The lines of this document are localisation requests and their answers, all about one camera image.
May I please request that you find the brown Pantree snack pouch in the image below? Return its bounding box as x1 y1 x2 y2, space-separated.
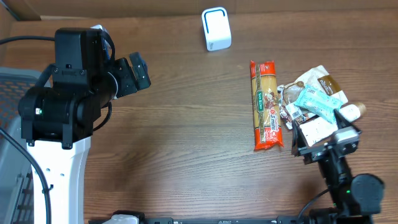
277 65 348 129

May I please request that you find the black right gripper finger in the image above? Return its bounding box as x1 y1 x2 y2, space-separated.
291 123 307 156
333 109 361 134

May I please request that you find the orange biscuit packet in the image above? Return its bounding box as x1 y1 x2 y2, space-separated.
250 61 284 151

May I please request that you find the teal snack wrapper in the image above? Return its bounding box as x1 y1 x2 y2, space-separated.
294 85 343 123

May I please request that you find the white barcode scanner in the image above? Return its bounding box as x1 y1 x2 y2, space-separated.
201 7 232 52

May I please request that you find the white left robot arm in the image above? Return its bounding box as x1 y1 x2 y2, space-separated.
18 28 150 223

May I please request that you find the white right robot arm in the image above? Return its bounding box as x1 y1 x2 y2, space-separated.
292 110 385 223

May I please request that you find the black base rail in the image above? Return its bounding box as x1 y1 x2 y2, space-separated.
88 210 314 224

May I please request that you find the white tube gold cap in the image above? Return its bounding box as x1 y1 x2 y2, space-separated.
300 102 367 146

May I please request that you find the grey plastic shopping basket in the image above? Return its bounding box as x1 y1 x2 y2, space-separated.
1 67 49 223

